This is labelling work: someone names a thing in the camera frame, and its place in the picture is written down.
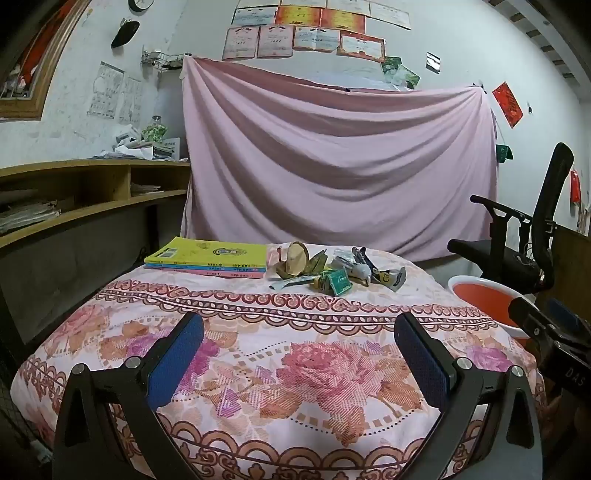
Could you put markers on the tube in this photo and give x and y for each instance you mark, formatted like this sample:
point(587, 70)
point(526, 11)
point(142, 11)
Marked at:
point(388, 278)

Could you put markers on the white calendar sheet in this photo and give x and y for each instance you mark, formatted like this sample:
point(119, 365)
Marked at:
point(106, 92)
point(131, 101)

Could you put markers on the black office chair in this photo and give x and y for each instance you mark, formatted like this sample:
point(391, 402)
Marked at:
point(551, 194)

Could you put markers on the yellow book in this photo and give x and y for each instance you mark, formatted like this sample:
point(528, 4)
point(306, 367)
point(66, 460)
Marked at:
point(207, 251)

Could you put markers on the floral tablecloth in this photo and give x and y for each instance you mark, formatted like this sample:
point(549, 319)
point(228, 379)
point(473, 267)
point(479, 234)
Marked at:
point(286, 332)

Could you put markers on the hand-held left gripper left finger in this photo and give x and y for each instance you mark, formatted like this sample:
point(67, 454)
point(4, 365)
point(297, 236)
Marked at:
point(178, 355)

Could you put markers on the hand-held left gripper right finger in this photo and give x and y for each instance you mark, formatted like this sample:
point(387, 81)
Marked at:
point(422, 360)

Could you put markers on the green photo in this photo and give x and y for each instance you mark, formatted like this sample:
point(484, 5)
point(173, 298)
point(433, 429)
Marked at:
point(406, 76)
point(390, 66)

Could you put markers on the grey paper stack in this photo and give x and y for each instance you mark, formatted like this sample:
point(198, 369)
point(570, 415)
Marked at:
point(27, 216)

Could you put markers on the green hanging pouch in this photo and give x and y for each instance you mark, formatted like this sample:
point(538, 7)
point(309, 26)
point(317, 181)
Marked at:
point(504, 153)

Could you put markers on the wooden framed picture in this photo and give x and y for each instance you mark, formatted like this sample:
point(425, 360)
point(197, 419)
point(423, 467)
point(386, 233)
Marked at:
point(41, 69)

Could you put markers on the blue book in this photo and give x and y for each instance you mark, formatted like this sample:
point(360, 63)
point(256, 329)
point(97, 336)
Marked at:
point(203, 269)

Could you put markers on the pink hanging cloth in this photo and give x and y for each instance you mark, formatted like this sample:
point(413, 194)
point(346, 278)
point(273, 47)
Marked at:
point(323, 161)

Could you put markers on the white box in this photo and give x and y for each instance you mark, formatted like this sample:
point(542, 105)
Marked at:
point(167, 150)

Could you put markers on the group of wall certificates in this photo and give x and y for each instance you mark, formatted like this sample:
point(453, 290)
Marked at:
point(318, 27)

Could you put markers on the silver card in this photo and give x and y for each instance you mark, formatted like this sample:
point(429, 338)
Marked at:
point(434, 62)

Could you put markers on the wooden shelf desk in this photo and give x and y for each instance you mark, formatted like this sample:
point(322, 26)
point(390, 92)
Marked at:
point(92, 203)

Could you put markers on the red basin with white rim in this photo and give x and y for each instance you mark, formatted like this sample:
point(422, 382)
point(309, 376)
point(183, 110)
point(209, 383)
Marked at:
point(480, 295)

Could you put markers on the stack of papers in shelf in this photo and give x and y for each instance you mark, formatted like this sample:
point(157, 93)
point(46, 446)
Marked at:
point(145, 189)

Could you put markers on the wooden side desk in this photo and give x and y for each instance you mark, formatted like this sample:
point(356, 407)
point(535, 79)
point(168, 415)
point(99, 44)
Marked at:
point(572, 267)

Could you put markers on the green leaf wrapper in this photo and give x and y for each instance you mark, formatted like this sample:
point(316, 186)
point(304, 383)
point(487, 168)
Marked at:
point(316, 263)

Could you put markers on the glass jar with green contents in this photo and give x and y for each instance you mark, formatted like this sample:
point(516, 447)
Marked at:
point(153, 130)

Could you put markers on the wall clock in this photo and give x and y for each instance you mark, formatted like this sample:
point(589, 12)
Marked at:
point(141, 4)

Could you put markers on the red hanging charm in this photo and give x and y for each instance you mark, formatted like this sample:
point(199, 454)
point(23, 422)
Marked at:
point(575, 187)

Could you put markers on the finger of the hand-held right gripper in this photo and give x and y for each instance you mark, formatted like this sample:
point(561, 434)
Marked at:
point(563, 316)
point(531, 318)

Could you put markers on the pink book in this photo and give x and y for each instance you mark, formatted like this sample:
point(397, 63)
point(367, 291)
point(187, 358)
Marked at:
point(207, 274)

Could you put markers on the red wall paper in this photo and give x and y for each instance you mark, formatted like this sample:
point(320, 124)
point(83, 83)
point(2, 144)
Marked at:
point(507, 105)

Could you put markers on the black brush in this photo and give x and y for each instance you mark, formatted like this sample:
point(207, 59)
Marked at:
point(124, 33)

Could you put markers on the pile of loose papers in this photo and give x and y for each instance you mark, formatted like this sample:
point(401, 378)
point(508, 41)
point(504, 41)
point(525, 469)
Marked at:
point(127, 150)

